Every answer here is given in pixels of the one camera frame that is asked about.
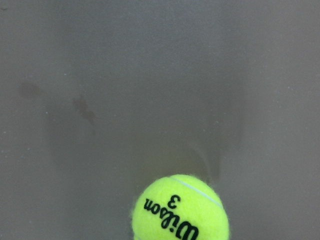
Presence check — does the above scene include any yellow Wilson tennis ball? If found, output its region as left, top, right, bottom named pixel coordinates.
left=131, top=174, right=230, bottom=240

